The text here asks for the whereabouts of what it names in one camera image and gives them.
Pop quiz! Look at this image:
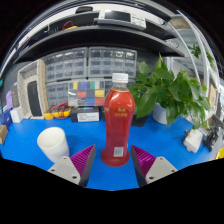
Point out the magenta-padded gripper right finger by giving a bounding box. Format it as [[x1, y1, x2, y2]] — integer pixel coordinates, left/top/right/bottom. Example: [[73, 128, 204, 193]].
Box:
[[129, 144, 179, 188]]

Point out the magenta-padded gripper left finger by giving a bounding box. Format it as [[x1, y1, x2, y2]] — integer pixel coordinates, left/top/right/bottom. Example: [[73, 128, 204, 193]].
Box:
[[47, 143, 97, 188]]

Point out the red drink bottle white cap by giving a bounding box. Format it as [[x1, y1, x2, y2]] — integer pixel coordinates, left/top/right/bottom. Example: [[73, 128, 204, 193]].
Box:
[[102, 72, 137, 166]]

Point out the white ceramic mug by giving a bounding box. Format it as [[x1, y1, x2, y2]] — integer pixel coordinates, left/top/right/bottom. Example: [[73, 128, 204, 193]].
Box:
[[36, 126, 71, 164]]

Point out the white power adapter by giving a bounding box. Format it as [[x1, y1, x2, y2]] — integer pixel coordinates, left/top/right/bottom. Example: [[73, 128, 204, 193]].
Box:
[[182, 129, 204, 154]]

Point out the yellow multimeter with red leads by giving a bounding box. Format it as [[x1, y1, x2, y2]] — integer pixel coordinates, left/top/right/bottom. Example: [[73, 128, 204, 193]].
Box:
[[43, 101, 72, 121]]

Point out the black box with white label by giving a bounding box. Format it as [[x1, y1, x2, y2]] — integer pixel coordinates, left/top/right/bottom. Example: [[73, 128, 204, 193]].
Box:
[[69, 105, 101, 124]]

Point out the black zip case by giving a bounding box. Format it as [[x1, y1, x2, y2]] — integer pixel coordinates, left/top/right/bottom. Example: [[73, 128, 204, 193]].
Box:
[[26, 80, 44, 118]]

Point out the clear organiser with coloured parts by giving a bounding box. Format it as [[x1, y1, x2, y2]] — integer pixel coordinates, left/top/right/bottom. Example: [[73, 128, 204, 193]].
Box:
[[67, 79, 107, 108]]

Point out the green potted plant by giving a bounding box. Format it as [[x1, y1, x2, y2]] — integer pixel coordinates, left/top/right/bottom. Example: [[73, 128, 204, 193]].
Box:
[[128, 53, 212, 129]]

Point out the dark grey product box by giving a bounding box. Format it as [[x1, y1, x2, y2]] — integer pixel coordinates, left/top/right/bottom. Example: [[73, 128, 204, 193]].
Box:
[[10, 83, 21, 109]]

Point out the white pegboard tray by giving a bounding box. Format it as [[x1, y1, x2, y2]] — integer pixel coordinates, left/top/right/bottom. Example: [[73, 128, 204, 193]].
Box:
[[16, 59, 50, 120]]

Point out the white shelf unit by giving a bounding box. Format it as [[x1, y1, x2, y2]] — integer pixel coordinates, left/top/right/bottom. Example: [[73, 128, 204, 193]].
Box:
[[166, 13, 221, 114]]

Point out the black overhead bench shelf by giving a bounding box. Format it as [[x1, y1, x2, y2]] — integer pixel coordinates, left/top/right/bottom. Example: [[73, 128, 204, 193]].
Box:
[[13, 3, 186, 64]]

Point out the yellow and red tool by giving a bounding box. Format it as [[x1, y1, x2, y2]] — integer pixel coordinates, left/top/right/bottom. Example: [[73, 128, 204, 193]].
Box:
[[61, 20, 79, 32]]

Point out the grey electronic device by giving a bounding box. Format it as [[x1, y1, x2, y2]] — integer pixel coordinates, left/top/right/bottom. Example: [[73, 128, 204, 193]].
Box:
[[104, 9, 147, 28]]

